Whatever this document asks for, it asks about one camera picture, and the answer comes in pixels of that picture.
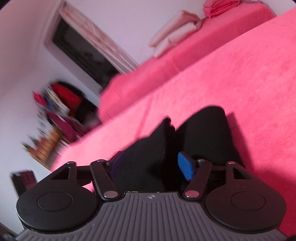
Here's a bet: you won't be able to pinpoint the far pink bed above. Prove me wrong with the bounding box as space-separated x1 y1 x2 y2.
98 3 276 122

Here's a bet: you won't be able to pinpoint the dark red box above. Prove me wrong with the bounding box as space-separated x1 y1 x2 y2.
10 170 37 196

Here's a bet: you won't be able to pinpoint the pink floral curtain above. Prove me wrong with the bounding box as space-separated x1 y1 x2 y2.
59 1 139 73

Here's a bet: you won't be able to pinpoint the near pink bed blanket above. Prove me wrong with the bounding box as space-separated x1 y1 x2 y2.
53 9 295 235

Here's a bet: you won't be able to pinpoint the dark window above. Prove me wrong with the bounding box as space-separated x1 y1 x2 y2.
53 19 119 89

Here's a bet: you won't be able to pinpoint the hanging clothes rack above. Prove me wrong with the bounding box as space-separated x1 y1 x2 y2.
32 80 102 143

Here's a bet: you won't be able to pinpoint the folded light pink quilt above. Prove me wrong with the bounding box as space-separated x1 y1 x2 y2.
149 10 202 58

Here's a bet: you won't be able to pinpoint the folded pink blanket stack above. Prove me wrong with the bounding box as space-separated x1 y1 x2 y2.
203 0 240 18

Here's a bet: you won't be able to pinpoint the black knit pants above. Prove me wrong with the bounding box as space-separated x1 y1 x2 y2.
113 106 243 194

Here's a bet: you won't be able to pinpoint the wooden drawer cabinet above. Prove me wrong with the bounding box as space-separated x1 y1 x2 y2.
21 127 63 170

